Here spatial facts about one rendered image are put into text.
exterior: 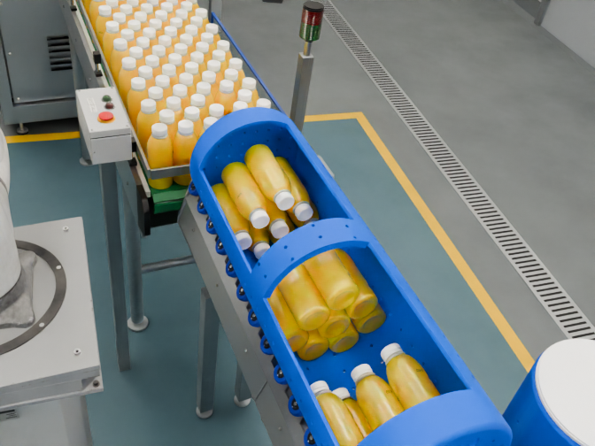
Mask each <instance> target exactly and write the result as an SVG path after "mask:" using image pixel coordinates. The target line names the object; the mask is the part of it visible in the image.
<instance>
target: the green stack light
mask: <svg viewBox="0 0 595 446"><path fill-rule="evenodd" d="M321 24H322V23H321ZM321 24H320V25H318V26H311V25H307V24H305V23H304V22H302V20H301V21H300V28H299V37H300V38H302V39H303V40H306V41H310V42H313V41H317V40H319V39H320V35H321Z"/></svg>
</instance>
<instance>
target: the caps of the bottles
mask: <svg viewBox="0 0 595 446"><path fill-rule="evenodd" d="M196 1H197V0H186V1H184V2H181V9H179V10H176V11H175V15H176V18H171V19H170V25H171V27H165V35H161V36H160V37H159V38H158V43H159V44H160V45H154V46H153V47H152V54H153V55H149V56H147V57H146V58H145V62H146V65H143V66H140V67H139V69H138V72H139V75H140V76H141V77H143V78H141V77H135V78H133V79H132V80H131V85H132V88H135V89H143V88H145V79H144V78H149V77H151V76H152V68H151V66H157V65H158V63H159V58H158V57H157V56H163V55H165V52H166V48H165V47H164V46H169V45H170V44H171V37H170V36H176V34H177V27H181V26H182V19H186V18H187V16H188V12H187V11H190V10H192V3H195V2H196ZM177 3H178V0H166V2H164V3H162V4H161V10H162V11H156V12H155V16H156V18H155V19H150V27H146V28H144V29H143V36H144V37H138V38H137V39H136V44H137V46H138V47H131V48H130V49H129V54H130V56H131V57H125V58H123V59H122V65H123V67H125V68H134V67H135V59H134V58H140V57H141V56H142V55H143V49H142V48H146V47H149V45H150V40H149V38H153V37H155V36H156V30H155V29H158V28H161V26H162V22H161V20H165V19H167V12H171V11H172V10H173V5H172V4H177ZM154 4H158V0H147V4H141V12H135V19H132V20H130V21H129V22H128V23H127V25H128V28H129V29H122V30H121V37H122V38H123V39H122V38H118V39H115V40H114V41H113V45H114V48H116V49H118V50H123V49H125V48H126V47H127V40H130V39H133V38H134V31H133V30H138V29H140V27H141V23H140V21H145V20H146V19H147V14H146V13H149V12H152V6H153V5H154ZM136 5H138V0H127V4H122V5H121V6H120V12H116V13H114V14H113V20H114V21H108V22H106V29H107V30H108V31H111V32H115V31H118V30H119V23H121V22H125V21H126V15H125V14H129V13H132V6H136ZM115 6H118V0H106V5H101V6H99V8H98V9H99V13H100V14H102V15H110V14H111V12H112V9H111V7H115ZM206 15H207V10H206V9H204V8H197V9H196V16H194V17H191V18H190V24H191V25H187V26H186V27H185V31H186V34H183V35H181V36H180V41H181V43H177V44H175V46H174V52H175V53H172V54H170V55H169V56H168V61H169V63H170V64H165V65H163V66H162V72H163V74H165V75H158V76H157V77H156V85H157V86H159V87H167V86H168V85H169V77H168V76H167V75H174V74H175V70H176V67H175V65H179V64H180V63H181V62H182V56H181V55H180V54H185V53H187V49H188V47H187V45H186V44H191V43H192V40H193V37H192V35H196V34H197V27H199V26H202V23H203V19H202V18H205V17H206ZM118 22H119V23H118ZM205 29H206V32H207V33H202V34H201V41H202V42H197V44H196V49H197V51H194V52H192V53H191V54H190V58H191V61H193V62H188V63H186V64H185V71H186V73H181V74H180V75H179V80H180V83H181V84H184V85H189V84H191V83H192V81H193V75H192V74H191V73H197V72H198V64H197V63H201V62H203V60H204V54H203V53H202V52H207V51H208V49H209V44H208V42H212V41H213V34H216V33H217V32H218V26H217V25H215V24H207V25H206V28H205ZM125 39H126V40H125ZM140 47H141V48H140ZM217 48H218V49H217V50H214V51H213V52H212V58H213V59H214V60H210V61H208V63H207V68H208V70H210V71H204V72H203V73H202V78H203V81H205V82H214V81H215V78H216V74H215V72H217V71H219V70H220V62H219V61H222V60H224V59H225V52H224V51H225V50H229V42H228V41H224V40H221V41H218V42H217ZM154 55H155V56H154ZM242 63H243V62H242V60H241V59H239V58H231V59H230V60H229V67H230V68H232V69H227V70H226V71H225V78H226V79H227V80H230V81H234V80H236V79H237V76H238V71H237V70H235V69H240V68H242ZM147 65H148V66H147Z"/></svg>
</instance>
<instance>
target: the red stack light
mask: <svg viewBox="0 0 595 446"><path fill-rule="evenodd" d="M323 13H324V10H323V11H322V12H310V11H307V10H306V9H305V8H304V7H303V8H302V15H301V20H302V22H304V23H305V24H307V25H311V26H318V25H320V24H321V23H322V19H323Z"/></svg>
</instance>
